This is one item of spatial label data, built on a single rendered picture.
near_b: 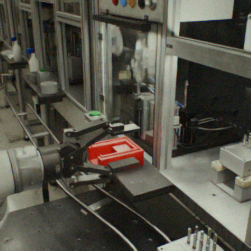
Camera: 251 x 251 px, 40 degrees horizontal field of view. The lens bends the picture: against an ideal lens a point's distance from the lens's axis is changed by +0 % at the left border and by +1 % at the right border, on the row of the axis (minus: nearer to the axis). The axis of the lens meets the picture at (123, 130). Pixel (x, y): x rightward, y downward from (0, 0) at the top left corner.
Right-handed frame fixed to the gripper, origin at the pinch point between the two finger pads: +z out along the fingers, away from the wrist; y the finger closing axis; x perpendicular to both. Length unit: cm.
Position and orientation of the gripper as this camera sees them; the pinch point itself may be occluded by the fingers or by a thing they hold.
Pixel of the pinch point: (126, 146)
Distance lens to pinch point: 80.3
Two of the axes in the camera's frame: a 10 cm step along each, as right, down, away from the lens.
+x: -4.5, -3.5, 8.2
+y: 0.0, -9.2, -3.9
